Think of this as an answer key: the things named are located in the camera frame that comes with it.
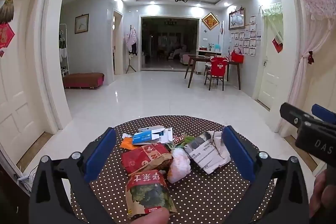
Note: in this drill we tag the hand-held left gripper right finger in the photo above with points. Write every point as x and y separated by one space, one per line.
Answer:
237 151

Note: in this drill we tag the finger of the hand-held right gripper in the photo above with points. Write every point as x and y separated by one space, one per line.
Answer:
323 112
294 113

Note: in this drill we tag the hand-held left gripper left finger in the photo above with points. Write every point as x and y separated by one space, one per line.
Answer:
101 150

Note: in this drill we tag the blue medicine box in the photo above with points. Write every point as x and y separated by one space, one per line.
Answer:
143 137

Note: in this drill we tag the person's right hand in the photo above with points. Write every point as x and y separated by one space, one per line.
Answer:
321 192

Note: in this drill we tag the person's left hand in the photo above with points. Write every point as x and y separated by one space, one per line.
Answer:
152 217

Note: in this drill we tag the orange foil wrapper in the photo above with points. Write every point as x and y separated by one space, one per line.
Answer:
127 144

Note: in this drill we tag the crumpled grey white package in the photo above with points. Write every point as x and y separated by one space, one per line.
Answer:
207 153

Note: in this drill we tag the red paper bag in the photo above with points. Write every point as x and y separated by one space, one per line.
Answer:
145 158

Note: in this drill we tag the green wrapper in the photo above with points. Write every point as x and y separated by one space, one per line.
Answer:
185 140

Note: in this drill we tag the brown polka dot tablecloth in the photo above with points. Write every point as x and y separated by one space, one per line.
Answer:
204 195

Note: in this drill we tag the white plastic bag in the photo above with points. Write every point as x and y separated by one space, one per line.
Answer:
178 166

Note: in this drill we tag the red green snack packet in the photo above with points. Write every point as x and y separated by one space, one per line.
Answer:
148 192

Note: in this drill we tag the open white carton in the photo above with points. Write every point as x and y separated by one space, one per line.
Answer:
162 134

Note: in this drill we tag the red hanging pouch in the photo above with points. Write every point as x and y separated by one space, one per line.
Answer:
277 44

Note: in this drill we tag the red upholstered bench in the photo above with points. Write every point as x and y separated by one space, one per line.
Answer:
83 79

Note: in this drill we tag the pink curtain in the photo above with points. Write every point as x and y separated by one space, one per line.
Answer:
317 29

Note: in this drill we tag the chair with red cover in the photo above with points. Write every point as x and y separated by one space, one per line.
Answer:
218 66

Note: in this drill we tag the white panel door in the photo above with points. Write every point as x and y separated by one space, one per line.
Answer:
15 98

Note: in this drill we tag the dark wooden dining table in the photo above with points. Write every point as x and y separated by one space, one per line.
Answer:
197 57

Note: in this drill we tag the green curtain valance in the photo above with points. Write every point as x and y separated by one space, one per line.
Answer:
273 9

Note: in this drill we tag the light sofa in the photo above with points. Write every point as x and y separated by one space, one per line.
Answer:
178 53

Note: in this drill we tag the coat rack with clothes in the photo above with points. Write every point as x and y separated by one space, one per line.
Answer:
130 39

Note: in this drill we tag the small framed picture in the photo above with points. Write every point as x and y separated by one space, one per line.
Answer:
81 23

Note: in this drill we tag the red paper door decoration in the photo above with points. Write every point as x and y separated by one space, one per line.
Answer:
4 36

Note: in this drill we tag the hanging straw tassel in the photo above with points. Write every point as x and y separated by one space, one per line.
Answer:
6 10

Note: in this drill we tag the group of wall certificates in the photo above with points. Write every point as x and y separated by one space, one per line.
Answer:
248 37

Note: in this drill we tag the framed wall painting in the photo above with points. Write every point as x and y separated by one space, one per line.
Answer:
236 19

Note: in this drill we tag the red diamond wall decoration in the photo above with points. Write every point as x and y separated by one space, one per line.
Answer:
210 21

